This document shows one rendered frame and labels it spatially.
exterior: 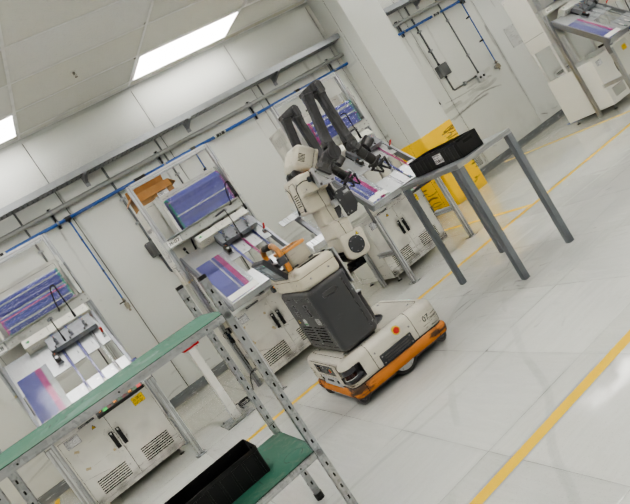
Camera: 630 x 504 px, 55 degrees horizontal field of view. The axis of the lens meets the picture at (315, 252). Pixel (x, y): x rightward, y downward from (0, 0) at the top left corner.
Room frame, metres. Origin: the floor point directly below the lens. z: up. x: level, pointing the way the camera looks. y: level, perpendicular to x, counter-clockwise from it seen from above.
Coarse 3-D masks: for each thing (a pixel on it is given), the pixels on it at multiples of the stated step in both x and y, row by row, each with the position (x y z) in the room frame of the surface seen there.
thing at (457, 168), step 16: (512, 144) 3.57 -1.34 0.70; (464, 160) 3.46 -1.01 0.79; (432, 176) 3.70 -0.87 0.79; (464, 176) 3.44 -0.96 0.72; (528, 176) 3.59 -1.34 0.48; (464, 192) 4.22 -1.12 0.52; (544, 192) 3.58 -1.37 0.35; (416, 208) 4.06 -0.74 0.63; (480, 208) 3.46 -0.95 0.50; (496, 224) 3.44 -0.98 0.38; (560, 224) 3.57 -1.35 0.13; (496, 240) 4.20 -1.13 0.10; (448, 256) 4.07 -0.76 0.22; (512, 256) 3.44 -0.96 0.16
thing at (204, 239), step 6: (240, 210) 5.00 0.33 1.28; (246, 210) 4.99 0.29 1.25; (228, 216) 4.97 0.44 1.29; (234, 216) 4.95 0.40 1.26; (240, 216) 4.94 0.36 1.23; (222, 222) 4.92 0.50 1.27; (228, 222) 4.91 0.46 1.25; (210, 228) 4.89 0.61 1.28; (216, 228) 4.87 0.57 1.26; (222, 228) 4.87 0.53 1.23; (204, 234) 4.84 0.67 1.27; (210, 234) 4.83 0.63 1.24; (198, 240) 4.80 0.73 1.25; (204, 240) 4.80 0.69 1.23; (210, 240) 4.84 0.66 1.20; (198, 246) 4.86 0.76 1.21; (204, 246) 4.83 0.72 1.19
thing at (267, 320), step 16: (256, 304) 4.70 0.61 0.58; (272, 304) 4.74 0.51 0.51; (240, 320) 4.63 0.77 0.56; (256, 320) 4.67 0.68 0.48; (272, 320) 4.71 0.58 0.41; (288, 320) 4.76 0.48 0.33; (256, 336) 4.64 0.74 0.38; (272, 336) 4.68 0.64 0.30; (288, 336) 4.73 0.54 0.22; (304, 336) 4.78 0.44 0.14; (272, 352) 4.66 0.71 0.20; (288, 352) 4.70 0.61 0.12; (240, 368) 5.13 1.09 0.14; (272, 368) 4.63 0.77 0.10
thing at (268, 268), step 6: (270, 258) 3.55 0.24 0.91; (282, 258) 3.23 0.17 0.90; (252, 264) 3.47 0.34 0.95; (258, 264) 3.31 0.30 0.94; (264, 264) 3.25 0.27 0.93; (270, 264) 3.26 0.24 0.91; (276, 264) 3.25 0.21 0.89; (282, 264) 3.23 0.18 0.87; (258, 270) 3.46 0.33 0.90; (264, 270) 3.37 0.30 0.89; (270, 270) 3.28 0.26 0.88; (276, 270) 3.26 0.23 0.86; (270, 276) 3.43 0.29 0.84; (276, 276) 3.34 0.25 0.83; (282, 276) 3.26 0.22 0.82
